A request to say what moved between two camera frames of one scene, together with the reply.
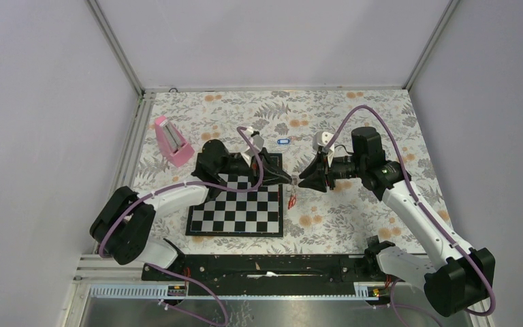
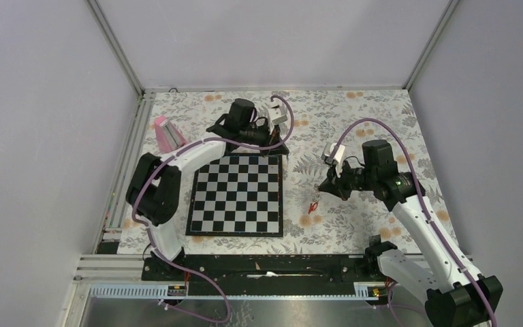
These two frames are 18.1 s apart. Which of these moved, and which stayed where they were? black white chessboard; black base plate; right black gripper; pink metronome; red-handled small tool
Moved: right black gripper; red-handled small tool
Stayed: black white chessboard; pink metronome; black base plate
